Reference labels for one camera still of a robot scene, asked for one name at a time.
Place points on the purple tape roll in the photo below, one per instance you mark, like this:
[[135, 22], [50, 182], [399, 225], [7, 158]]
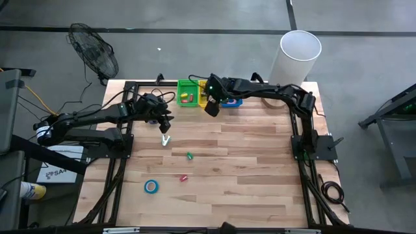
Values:
[[152, 123]]

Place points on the small green stapler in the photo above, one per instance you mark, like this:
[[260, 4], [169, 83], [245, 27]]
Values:
[[189, 156]]

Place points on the blue plastic basket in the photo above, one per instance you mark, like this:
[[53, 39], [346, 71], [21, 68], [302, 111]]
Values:
[[223, 104]]

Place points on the white shade table lamp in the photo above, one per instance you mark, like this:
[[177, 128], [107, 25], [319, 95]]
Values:
[[294, 61]]

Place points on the black floor fan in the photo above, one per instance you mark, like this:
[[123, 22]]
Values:
[[94, 52]]

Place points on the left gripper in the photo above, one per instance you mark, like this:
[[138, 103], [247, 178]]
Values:
[[151, 105]]

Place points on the black diagonal beam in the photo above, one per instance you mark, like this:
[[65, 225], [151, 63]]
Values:
[[48, 156]]

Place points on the green plastic basket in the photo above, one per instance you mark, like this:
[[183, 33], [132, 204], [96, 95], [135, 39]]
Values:
[[188, 85]]

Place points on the pink tape roll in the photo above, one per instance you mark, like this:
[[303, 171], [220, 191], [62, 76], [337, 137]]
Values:
[[231, 101]]

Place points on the yellow plastic basket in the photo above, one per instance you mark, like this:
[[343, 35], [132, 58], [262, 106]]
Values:
[[201, 102]]

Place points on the silver table edge bracket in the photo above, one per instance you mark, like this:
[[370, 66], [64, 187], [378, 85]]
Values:
[[122, 230], [302, 231]]

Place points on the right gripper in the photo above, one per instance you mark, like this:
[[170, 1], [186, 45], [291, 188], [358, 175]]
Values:
[[222, 89]]

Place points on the grey side desk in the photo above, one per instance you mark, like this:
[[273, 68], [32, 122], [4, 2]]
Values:
[[9, 110]]

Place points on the blue tape roll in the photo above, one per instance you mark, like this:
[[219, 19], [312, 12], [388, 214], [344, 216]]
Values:
[[146, 187]]

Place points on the white paper sign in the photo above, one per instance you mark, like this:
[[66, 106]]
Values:
[[61, 172]]

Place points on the black aluminium table frame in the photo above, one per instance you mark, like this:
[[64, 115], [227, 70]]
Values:
[[130, 85]]

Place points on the black side table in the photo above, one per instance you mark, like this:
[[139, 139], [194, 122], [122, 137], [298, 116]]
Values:
[[390, 130]]

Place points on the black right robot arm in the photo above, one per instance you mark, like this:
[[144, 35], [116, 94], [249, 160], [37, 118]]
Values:
[[266, 91]]

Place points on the small yellow stapler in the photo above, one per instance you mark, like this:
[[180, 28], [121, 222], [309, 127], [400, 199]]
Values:
[[184, 95]]

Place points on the white yellow spray can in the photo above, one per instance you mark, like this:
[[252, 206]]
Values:
[[32, 190]]

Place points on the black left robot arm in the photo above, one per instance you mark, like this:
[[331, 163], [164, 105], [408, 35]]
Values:
[[97, 115]]

